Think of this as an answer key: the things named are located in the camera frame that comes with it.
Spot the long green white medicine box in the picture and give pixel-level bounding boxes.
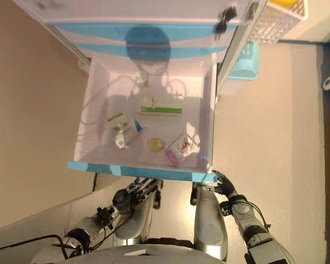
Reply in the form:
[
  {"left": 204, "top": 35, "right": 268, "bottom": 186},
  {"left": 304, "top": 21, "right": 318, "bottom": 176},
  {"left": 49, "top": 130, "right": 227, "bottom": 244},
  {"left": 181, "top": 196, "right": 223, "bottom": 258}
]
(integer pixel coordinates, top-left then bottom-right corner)
[{"left": 137, "top": 96, "right": 184, "bottom": 118}]

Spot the black key bunch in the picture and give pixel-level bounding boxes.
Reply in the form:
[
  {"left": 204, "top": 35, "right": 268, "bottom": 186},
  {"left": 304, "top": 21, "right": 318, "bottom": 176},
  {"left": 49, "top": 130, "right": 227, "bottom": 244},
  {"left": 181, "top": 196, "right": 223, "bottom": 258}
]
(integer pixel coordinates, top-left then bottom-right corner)
[{"left": 214, "top": 5, "right": 239, "bottom": 35}]

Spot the blue white medicine box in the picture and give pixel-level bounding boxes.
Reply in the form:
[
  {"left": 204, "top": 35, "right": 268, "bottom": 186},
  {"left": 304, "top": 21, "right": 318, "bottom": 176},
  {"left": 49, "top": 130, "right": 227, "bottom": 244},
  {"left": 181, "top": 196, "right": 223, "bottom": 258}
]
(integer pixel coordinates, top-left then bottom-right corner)
[{"left": 114, "top": 118, "right": 145, "bottom": 151}]

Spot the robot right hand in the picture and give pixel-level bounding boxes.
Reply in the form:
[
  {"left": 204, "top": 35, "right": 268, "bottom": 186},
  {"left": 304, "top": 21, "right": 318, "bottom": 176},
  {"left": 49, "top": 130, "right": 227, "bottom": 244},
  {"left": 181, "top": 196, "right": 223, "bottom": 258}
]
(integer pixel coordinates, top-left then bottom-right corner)
[{"left": 199, "top": 170, "right": 238, "bottom": 201}]

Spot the grey robot torso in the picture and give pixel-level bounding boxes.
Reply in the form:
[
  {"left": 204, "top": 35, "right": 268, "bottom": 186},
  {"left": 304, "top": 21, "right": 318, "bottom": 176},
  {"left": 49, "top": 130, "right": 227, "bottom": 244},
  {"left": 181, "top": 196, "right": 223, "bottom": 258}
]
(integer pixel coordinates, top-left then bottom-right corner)
[{"left": 30, "top": 239, "right": 223, "bottom": 264}]

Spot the white drawer blue handle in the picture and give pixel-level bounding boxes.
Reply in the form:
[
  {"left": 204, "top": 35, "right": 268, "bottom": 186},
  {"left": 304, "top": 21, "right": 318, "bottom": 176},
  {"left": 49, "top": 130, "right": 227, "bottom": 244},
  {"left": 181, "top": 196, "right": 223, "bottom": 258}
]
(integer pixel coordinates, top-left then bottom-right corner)
[
  {"left": 71, "top": 41, "right": 229, "bottom": 60},
  {"left": 51, "top": 21, "right": 236, "bottom": 45},
  {"left": 66, "top": 59, "right": 219, "bottom": 183}
]

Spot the small green white medicine box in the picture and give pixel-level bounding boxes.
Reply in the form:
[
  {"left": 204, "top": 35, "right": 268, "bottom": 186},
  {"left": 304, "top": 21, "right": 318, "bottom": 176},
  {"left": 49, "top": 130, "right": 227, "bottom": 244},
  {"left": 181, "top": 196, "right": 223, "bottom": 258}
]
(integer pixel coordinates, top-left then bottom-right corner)
[{"left": 107, "top": 112, "right": 130, "bottom": 130}]

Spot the yellow medicine bottle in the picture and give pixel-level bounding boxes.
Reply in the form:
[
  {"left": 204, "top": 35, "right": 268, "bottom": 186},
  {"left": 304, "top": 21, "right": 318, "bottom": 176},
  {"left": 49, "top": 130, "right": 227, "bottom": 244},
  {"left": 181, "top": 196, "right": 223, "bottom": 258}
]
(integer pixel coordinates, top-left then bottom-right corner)
[{"left": 147, "top": 137, "right": 165, "bottom": 153}]

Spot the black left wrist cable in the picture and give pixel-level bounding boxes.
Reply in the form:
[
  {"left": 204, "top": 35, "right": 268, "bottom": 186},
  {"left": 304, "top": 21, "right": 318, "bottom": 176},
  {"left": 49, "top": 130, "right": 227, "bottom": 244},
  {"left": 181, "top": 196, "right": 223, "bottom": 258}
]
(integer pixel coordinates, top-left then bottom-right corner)
[{"left": 0, "top": 233, "right": 69, "bottom": 254}]

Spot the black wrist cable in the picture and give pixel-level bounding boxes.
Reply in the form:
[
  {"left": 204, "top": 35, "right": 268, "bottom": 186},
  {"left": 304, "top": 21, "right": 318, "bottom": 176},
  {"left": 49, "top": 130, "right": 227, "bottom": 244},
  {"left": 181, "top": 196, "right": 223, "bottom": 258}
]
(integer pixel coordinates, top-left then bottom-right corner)
[
  {"left": 244, "top": 202, "right": 272, "bottom": 229},
  {"left": 0, "top": 233, "right": 69, "bottom": 254}
]

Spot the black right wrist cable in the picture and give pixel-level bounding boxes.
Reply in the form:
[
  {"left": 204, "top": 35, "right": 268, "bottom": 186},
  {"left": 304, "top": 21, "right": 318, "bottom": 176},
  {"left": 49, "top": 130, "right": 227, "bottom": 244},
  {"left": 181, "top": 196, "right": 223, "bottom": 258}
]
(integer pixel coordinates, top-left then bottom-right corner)
[{"left": 244, "top": 202, "right": 272, "bottom": 229}]

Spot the robot right leg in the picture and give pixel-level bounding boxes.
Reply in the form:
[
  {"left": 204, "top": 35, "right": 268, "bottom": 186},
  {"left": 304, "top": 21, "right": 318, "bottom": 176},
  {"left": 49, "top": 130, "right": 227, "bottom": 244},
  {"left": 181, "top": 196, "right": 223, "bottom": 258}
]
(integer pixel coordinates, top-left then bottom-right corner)
[{"left": 194, "top": 185, "right": 228, "bottom": 261}]

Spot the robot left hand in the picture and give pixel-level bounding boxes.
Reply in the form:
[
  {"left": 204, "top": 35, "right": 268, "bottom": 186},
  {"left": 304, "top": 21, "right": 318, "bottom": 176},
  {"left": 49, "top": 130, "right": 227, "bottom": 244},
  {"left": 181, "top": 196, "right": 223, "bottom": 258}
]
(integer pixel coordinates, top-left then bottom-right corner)
[{"left": 113, "top": 178, "right": 164, "bottom": 214}]

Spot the pink white medicine box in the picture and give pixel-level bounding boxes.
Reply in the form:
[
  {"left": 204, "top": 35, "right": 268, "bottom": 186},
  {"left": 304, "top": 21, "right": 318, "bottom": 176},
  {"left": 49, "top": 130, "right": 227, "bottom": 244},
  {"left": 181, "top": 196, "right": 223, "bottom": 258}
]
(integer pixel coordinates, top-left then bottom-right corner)
[{"left": 164, "top": 133, "right": 200, "bottom": 167}]

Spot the white wire basket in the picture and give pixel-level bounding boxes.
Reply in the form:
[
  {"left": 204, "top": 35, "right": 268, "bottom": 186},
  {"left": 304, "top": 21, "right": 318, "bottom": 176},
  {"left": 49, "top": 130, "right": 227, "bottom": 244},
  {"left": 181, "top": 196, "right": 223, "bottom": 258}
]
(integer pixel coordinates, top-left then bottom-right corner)
[{"left": 247, "top": 0, "right": 310, "bottom": 45}]

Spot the white medical cart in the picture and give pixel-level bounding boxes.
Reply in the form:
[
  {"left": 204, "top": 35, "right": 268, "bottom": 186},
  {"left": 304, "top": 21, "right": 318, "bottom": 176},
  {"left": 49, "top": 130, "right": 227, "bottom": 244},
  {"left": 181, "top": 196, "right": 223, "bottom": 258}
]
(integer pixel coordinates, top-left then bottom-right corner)
[{"left": 10, "top": 0, "right": 268, "bottom": 94}]

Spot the blue plastic waste bin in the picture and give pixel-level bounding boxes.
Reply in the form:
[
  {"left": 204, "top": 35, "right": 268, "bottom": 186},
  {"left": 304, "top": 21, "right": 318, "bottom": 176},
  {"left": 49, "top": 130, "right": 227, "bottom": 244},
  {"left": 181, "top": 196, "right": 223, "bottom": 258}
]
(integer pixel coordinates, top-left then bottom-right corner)
[{"left": 227, "top": 41, "right": 261, "bottom": 82}]

